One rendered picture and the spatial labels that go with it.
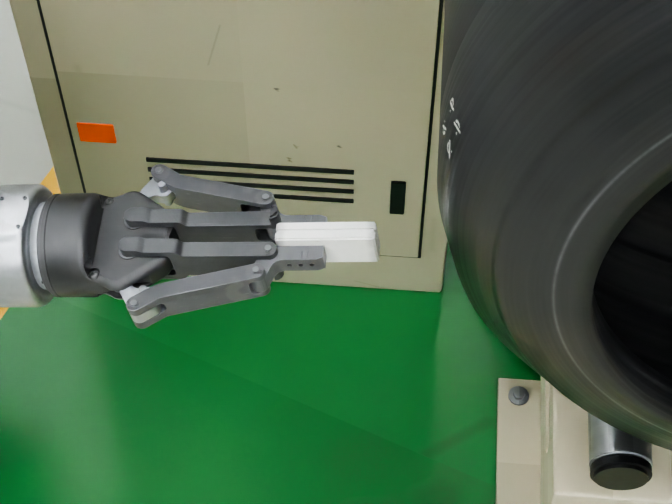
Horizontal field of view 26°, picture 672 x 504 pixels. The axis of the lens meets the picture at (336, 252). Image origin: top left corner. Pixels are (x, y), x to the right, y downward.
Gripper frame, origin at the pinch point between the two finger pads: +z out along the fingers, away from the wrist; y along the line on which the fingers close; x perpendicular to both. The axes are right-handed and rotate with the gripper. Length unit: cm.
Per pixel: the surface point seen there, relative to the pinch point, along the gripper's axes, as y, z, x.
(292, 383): 43, -23, 99
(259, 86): 59, -21, 53
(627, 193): -12.3, 19.6, -22.2
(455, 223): -8.5, 10.2, -14.2
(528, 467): 32, 11, 103
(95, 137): 59, -45, 62
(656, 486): -9.9, 22.9, 18.0
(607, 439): -9.1, 19.2, 12.1
